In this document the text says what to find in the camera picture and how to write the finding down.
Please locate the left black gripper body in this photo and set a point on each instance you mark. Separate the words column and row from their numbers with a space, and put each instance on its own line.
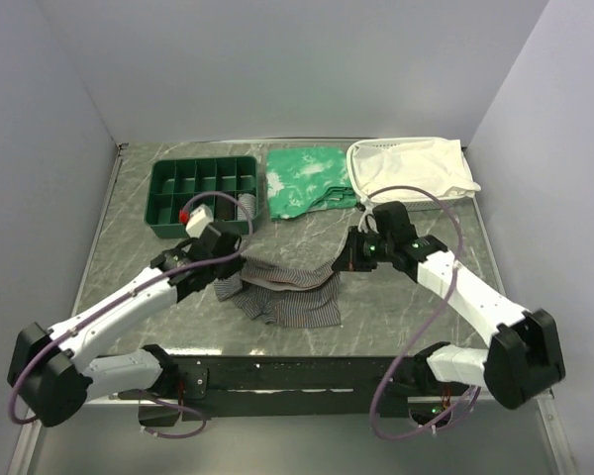
column 226, row 269

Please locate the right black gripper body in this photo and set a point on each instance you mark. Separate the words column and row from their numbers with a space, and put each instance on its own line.
column 366, row 249

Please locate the green compartment organizer tray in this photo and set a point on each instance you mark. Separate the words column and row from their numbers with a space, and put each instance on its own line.
column 173, row 183

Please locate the green white patterned underwear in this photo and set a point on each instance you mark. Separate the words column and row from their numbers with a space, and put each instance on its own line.
column 303, row 180

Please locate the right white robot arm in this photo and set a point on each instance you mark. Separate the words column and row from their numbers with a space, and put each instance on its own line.
column 522, row 355

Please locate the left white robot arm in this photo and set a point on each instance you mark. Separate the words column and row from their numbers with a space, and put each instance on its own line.
column 55, row 371

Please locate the rolled black underwear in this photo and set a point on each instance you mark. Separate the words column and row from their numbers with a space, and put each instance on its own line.
column 225, row 209

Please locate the rolled grey striped underwear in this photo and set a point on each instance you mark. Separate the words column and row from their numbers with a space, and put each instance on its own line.
column 247, row 207

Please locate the white plastic basket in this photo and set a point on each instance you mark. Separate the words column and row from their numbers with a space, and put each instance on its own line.
column 406, row 200

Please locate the white cloth in basket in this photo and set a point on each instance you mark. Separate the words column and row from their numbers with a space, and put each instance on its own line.
column 416, row 168

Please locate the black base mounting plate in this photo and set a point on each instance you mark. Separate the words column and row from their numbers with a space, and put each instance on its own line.
column 264, row 386

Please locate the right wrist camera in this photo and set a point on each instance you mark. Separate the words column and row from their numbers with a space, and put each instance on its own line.
column 392, row 221

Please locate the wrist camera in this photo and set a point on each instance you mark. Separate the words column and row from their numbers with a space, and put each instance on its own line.
column 196, row 220
column 392, row 221

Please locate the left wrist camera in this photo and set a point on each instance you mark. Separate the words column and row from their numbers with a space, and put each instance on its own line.
column 196, row 220

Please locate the aluminium frame rail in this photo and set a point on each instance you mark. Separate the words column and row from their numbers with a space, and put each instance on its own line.
column 484, row 396

